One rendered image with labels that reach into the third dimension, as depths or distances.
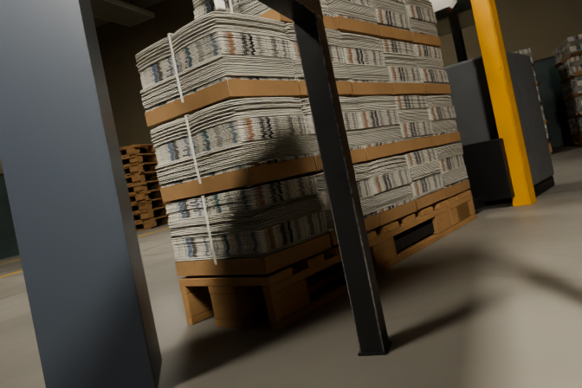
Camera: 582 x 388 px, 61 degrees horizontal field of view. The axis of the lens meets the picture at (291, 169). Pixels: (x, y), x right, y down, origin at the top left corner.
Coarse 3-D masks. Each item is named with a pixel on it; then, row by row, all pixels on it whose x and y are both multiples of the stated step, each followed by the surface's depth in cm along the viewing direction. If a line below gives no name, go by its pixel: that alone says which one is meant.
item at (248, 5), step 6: (240, 0) 156; (246, 0) 154; (252, 0) 153; (324, 0) 167; (240, 6) 156; (246, 6) 155; (252, 6) 153; (258, 6) 151; (264, 6) 150; (324, 6) 167; (240, 12) 157; (246, 12) 155; (252, 12) 153; (258, 12) 152; (264, 12) 150; (324, 12) 166
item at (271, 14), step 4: (268, 12) 149; (272, 12) 148; (276, 12) 147; (260, 16) 151; (264, 16) 150; (268, 16) 149; (272, 16) 148; (276, 16) 147; (280, 16) 146; (284, 16) 148; (324, 16) 164; (328, 16) 166; (332, 16) 168; (276, 20) 147; (280, 20) 147; (284, 20) 148; (288, 20) 149; (324, 20) 164; (328, 20) 166; (332, 20) 168; (324, 24) 164; (328, 24) 166; (332, 24) 167; (328, 28) 165; (332, 28) 167
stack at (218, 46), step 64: (192, 64) 132; (256, 64) 133; (384, 64) 190; (192, 128) 135; (256, 128) 130; (384, 128) 181; (256, 192) 126; (320, 192) 147; (384, 192) 174; (192, 256) 143; (256, 256) 126; (320, 256) 140; (384, 256) 166; (192, 320) 146; (256, 320) 136
